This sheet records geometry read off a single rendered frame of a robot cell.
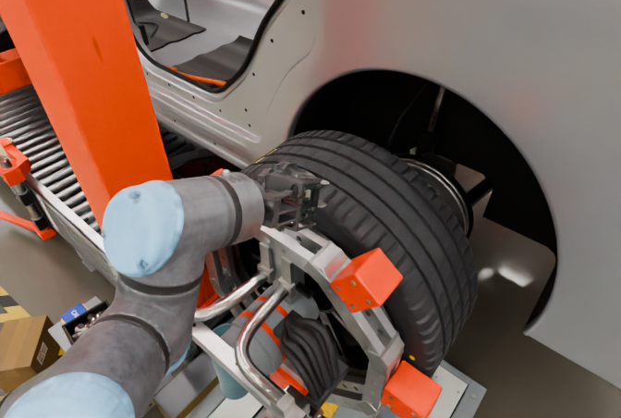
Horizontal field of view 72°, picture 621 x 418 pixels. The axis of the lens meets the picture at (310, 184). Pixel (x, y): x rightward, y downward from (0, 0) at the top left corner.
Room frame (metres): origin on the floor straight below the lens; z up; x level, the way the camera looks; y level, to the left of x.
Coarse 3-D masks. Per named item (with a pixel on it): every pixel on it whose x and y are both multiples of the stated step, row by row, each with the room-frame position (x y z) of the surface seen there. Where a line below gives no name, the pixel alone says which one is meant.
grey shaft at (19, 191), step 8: (0, 160) 1.51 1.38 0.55; (8, 160) 1.52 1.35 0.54; (8, 168) 1.50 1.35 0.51; (16, 184) 1.50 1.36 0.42; (24, 184) 1.55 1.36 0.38; (16, 192) 1.51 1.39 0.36; (24, 192) 1.51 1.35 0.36; (32, 192) 1.51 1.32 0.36; (24, 200) 1.49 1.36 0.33; (32, 200) 1.51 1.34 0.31; (32, 208) 1.50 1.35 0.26; (40, 208) 1.51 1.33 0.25; (32, 216) 1.50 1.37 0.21; (40, 216) 1.51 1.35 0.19; (40, 224) 1.50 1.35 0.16; (48, 224) 1.52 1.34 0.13
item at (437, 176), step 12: (420, 168) 0.89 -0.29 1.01; (432, 168) 0.89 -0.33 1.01; (432, 180) 0.86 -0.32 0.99; (444, 180) 0.86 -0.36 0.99; (444, 192) 0.84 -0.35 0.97; (456, 192) 0.84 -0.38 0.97; (456, 204) 0.82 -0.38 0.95; (456, 216) 0.81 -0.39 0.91; (468, 216) 0.81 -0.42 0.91; (468, 228) 0.81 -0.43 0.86
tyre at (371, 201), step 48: (288, 144) 0.83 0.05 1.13; (336, 144) 0.77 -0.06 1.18; (336, 192) 0.61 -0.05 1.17; (384, 192) 0.63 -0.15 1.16; (432, 192) 0.66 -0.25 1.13; (336, 240) 0.55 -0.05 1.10; (384, 240) 0.53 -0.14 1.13; (432, 240) 0.56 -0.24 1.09; (432, 288) 0.49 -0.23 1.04; (432, 336) 0.43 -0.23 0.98
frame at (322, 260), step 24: (264, 240) 0.56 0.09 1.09; (288, 240) 0.54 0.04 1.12; (312, 240) 0.54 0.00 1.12; (216, 264) 0.69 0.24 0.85; (312, 264) 0.48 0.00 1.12; (336, 264) 0.49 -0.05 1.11; (216, 288) 0.70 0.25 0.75; (240, 312) 0.66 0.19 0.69; (360, 312) 0.46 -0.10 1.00; (360, 336) 0.41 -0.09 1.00; (384, 336) 0.43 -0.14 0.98; (288, 360) 0.56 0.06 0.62; (384, 360) 0.38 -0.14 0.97; (360, 384) 0.45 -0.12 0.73; (384, 384) 0.37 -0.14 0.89; (360, 408) 0.39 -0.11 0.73
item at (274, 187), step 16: (272, 176) 0.47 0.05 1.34; (288, 176) 0.49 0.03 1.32; (304, 176) 0.49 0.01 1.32; (272, 192) 0.44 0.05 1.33; (288, 192) 0.44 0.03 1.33; (304, 192) 0.44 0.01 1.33; (272, 208) 0.39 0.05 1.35; (288, 208) 0.41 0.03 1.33; (304, 208) 0.43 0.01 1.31; (272, 224) 0.38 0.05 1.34; (288, 224) 0.43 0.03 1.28
